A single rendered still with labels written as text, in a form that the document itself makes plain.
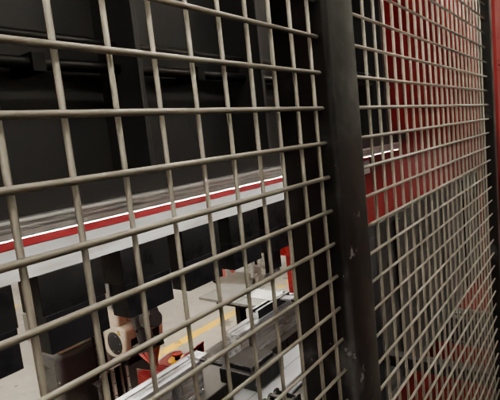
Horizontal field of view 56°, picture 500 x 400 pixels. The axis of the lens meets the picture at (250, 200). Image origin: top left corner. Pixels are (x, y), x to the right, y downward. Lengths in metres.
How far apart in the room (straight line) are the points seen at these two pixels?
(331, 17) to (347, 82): 0.05
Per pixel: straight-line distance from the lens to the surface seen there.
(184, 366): 1.37
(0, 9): 0.97
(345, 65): 0.37
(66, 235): 1.04
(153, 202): 0.91
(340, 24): 0.37
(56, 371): 2.44
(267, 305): 1.64
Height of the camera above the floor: 1.56
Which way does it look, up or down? 7 degrees down
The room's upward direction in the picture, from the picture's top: 6 degrees counter-clockwise
